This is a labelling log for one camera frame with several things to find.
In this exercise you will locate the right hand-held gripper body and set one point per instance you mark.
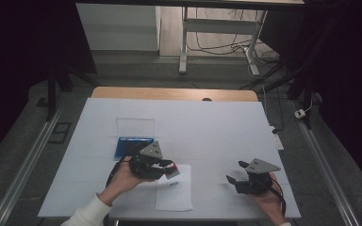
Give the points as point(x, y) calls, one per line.
point(257, 185)

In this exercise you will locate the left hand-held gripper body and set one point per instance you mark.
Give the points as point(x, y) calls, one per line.
point(144, 166)

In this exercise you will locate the red and white stamp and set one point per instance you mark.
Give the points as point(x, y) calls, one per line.
point(174, 174)

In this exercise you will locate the blue ink pad case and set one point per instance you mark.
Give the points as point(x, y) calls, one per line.
point(124, 147)

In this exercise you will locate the white paper sheet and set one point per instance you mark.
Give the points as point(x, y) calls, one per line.
point(177, 197)

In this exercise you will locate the person's right hand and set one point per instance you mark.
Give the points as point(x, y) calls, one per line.
point(268, 202)

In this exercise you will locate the person's left hand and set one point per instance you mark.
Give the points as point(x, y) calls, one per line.
point(121, 182)

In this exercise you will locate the white power strip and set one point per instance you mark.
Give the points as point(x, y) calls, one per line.
point(278, 142)

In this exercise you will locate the large white board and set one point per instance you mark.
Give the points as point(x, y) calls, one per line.
point(201, 132)

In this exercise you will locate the person's right white sleeve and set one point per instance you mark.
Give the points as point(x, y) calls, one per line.
point(285, 224)

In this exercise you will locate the person's white sleeve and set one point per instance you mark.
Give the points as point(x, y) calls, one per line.
point(86, 213)
point(285, 224)

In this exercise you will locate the dark table grommet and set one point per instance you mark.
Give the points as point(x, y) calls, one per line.
point(206, 99)

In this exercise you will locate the person's left white sleeve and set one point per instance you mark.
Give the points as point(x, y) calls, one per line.
point(86, 213)

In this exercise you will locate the small white adapter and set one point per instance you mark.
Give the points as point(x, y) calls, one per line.
point(300, 113)

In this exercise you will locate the black stand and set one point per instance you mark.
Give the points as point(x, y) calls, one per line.
point(306, 94)
point(51, 94)

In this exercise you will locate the white cabinet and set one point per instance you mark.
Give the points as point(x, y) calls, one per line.
point(116, 28)

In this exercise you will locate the aluminium floor rail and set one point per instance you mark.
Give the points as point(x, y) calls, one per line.
point(28, 163)
point(326, 175)

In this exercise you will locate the black floor socket frame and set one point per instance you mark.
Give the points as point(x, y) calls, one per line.
point(52, 138)

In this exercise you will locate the white desk frame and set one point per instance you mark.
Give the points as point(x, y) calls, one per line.
point(220, 25)

